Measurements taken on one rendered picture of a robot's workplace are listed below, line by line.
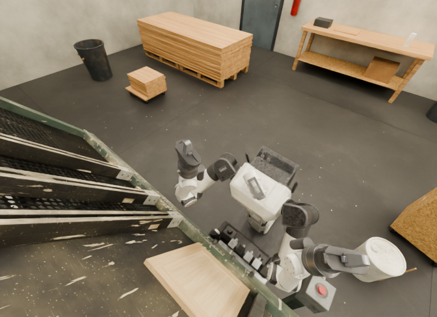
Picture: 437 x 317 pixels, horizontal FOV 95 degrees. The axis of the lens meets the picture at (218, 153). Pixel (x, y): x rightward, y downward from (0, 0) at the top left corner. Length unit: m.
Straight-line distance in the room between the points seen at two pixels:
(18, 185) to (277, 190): 0.96
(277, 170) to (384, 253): 1.54
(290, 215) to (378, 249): 1.43
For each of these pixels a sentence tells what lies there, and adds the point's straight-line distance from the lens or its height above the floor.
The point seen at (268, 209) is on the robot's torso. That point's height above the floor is 1.32.
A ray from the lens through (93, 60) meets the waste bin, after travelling 4.86.
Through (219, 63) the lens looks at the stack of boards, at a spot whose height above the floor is 0.50.
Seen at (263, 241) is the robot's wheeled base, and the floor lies 0.17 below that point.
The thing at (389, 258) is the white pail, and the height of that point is 0.36.
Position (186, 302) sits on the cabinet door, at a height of 1.29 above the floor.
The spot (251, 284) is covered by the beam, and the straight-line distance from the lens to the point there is 1.27.
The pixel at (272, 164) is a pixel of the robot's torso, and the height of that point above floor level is 1.40.
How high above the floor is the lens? 2.14
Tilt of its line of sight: 48 degrees down
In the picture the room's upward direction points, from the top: 2 degrees clockwise
